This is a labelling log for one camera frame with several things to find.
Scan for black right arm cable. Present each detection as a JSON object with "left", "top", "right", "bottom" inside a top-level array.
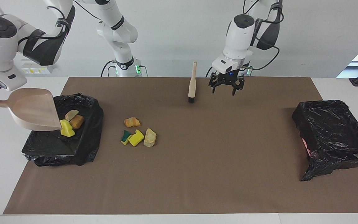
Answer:
[{"left": 17, "top": 0, "right": 102, "bottom": 41}]

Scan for beige plastic dustpan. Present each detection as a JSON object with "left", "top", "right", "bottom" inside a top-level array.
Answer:
[{"left": 0, "top": 88, "right": 62, "bottom": 131}]

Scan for rounded beige sponge chunk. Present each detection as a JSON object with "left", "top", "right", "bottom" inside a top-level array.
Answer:
[{"left": 64, "top": 110, "right": 79, "bottom": 121}]

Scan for orange striped sponge piece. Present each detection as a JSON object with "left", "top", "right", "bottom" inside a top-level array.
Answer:
[{"left": 124, "top": 117, "right": 141, "bottom": 128}]

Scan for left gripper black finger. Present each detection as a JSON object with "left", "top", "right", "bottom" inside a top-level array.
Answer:
[
  {"left": 232, "top": 78, "right": 245, "bottom": 96},
  {"left": 209, "top": 79, "right": 220, "bottom": 94}
]

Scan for yellow green scouring sponge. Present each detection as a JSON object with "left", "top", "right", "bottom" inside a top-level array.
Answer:
[{"left": 121, "top": 130, "right": 133, "bottom": 146}]

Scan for angular beige sponge chunk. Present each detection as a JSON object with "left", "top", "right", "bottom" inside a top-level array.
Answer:
[{"left": 144, "top": 128, "right": 157, "bottom": 147}]

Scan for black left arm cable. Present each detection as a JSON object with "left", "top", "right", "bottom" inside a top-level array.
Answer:
[{"left": 243, "top": 0, "right": 281, "bottom": 71}]

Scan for brown sponge chunk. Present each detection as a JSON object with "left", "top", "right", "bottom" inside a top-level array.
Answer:
[{"left": 69, "top": 115, "right": 85, "bottom": 130}]

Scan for pink bin in black bag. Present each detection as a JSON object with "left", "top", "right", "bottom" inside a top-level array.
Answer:
[{"left": 292, "top": 100, "right": 358, "bottom": 182}]

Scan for beige brush black bristles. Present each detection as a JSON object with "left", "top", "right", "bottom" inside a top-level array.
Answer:
[{"left": 188, "top": 61, "right": 198, "bottom": 104}]

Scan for white wall socket box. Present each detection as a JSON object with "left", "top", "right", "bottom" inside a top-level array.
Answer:
[{"left": 21, "top": 64, "right": 54, "bottom": 75}]

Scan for yellow sponge piece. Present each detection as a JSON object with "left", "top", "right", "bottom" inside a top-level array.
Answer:
[
  {"left": 60, "top": 119, "right": 76, "bottom": 138},
  {"left": 128, "top": 129, "right": 145, "bottom": 147}
]

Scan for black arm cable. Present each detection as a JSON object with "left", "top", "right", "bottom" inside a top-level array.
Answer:
[
  {"left": 243, "top": 0, "right": 281, "bottom": 71},
  {"left": 17, "top": 0, "right": 102, "bottom": 41}
]

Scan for brown paper table mat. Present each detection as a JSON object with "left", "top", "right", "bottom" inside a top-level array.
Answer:
[{"left": 3, "top": 77, "right": 358, "bottom": 215}]

